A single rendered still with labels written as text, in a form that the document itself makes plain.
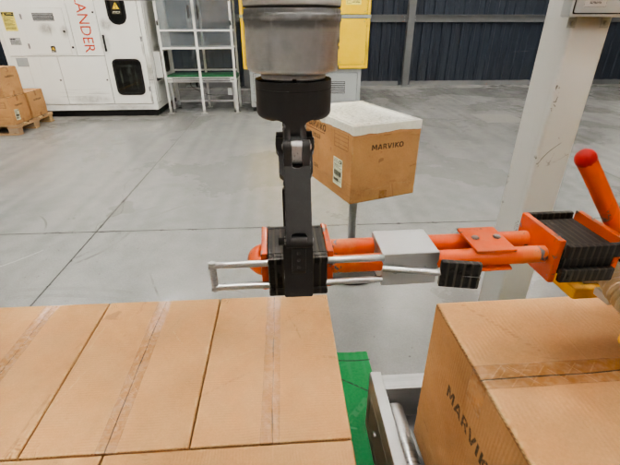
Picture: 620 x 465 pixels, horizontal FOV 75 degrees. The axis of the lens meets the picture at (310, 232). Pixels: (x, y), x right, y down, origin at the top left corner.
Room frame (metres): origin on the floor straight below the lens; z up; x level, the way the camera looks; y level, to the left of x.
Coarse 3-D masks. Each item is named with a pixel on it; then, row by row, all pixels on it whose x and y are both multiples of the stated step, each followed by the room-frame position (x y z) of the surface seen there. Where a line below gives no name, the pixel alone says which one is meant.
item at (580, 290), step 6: (558, 282) 0.54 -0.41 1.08; (564, 282) 0.53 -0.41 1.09; (570, 282) 0.53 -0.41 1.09; (576, 282) 0.53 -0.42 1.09; (582, 282) 0.53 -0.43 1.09; (588, 282) 0.53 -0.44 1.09; (594, 282) 0.53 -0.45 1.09; (564, 288) 0.53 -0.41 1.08; (570, 288) 0.52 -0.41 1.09; (576, 288) 0.51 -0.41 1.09; (582, 288) 0.51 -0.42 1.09; (588, 288) 0.51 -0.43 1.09; (570, 294) 0.51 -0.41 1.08; (576, 294) 0.51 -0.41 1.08; (582, 294) 0.51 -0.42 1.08; (588, 294) 0.51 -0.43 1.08; (594, 294) 0.51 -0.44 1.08
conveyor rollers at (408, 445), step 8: (392, 408) 0.73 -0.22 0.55; (400, 408) 0.73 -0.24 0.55; (400, 416) 0.70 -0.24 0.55; (400, 424) 0.68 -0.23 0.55; (408, 424) 0.69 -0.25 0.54; (400, 432) 0.66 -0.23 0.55; (408, 432) 0.66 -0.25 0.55; (400, 440) 0.64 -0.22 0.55; (408, 440) 0.64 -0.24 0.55; (408, 448) 0.61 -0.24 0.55; (408, 456) 0.60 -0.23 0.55; (416, 456) 0.60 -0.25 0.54; (408, 464) 0.58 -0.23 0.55; (416, 464) 0.58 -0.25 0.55
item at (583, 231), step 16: (528, 224) 0.47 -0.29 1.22; (544, 224) 0.48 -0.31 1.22; (560, 224) 0.48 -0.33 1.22; (576, 224) 0.48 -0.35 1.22; (592, 224) 0.46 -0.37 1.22; (544, 240) 0.44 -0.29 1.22; (560, 240) 0.41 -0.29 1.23; (576, 240) 0.43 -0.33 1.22; (592, 240) 0.43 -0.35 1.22; (608, 240) 0.43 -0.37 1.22; (560, 256) 0.41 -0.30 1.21; (576, 256) 0.41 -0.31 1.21; (592, 256) 0.41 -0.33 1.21; (608, 256) 0.41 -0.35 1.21; (544, 272) 0.42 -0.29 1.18; (560, 272) 0.41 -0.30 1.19; (576, 272) 0.41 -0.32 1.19; (592, 272) 0.41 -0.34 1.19; (608, 272) 0.41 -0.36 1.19
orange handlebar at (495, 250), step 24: (336, 240) 0.45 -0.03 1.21; (360, 240) 0.45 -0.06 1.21; (432, 240) 0.45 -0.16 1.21; (456, 240) 0.46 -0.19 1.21; (480, 240) 0.44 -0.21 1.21; (504, 240) 0.44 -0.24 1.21; (528, 240) 0.46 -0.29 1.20; (336, 264) 0.40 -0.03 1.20; (360, 264) 0.40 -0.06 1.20; (504, 264) 0.42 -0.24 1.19
